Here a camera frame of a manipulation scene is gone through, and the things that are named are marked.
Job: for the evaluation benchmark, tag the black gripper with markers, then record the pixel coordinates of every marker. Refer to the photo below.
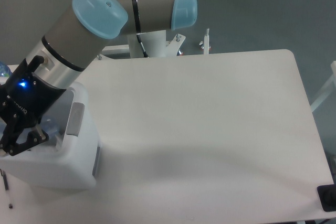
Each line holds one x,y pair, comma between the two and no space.
25,98

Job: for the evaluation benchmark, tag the clear plastic water bottle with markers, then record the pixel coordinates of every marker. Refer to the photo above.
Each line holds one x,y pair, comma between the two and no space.
52,128

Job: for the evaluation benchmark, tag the white paper tissue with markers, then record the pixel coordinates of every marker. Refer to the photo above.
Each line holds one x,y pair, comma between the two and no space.
47,147

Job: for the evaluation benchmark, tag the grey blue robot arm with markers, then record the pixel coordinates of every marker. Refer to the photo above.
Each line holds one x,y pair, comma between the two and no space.
67,49

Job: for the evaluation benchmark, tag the white trash can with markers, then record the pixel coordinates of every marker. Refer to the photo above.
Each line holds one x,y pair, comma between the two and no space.
75,165

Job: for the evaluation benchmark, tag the black pen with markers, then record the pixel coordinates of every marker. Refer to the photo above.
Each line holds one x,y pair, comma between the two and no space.
6,186

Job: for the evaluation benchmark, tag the blue bottle at left edge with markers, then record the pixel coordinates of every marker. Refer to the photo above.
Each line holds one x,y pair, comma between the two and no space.
5,70

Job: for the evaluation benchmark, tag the black device at table edge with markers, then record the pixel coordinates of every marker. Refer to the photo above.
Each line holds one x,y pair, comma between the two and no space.
327,197

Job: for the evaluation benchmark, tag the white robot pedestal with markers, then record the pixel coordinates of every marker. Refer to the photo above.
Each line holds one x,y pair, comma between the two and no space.
154,43

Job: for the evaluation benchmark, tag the white levelling foot bracket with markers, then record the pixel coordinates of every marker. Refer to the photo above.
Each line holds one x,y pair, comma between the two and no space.
205,45

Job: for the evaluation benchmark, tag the white frame at right edge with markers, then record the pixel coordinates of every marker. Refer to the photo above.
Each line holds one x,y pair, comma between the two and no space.
327,88

